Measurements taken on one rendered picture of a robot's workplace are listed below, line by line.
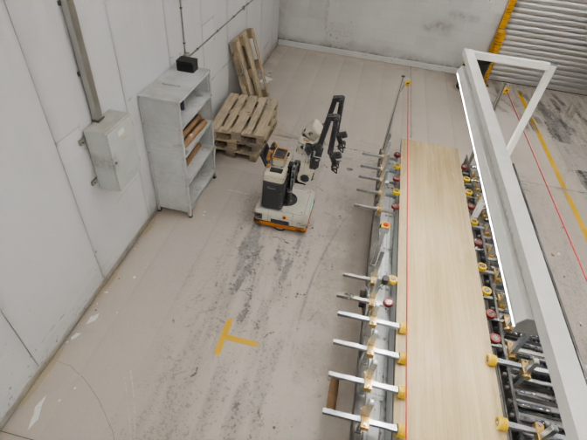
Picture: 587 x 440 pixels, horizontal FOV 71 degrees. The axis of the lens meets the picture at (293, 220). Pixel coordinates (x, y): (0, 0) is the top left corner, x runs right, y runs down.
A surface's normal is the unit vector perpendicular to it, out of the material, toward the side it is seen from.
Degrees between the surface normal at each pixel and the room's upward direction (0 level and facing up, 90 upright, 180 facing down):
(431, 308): 0
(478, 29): 90
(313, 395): 0
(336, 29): 90
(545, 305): 0
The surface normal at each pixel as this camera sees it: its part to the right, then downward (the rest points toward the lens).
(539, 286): 0.08, -0.74
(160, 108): -0.21, 0.65
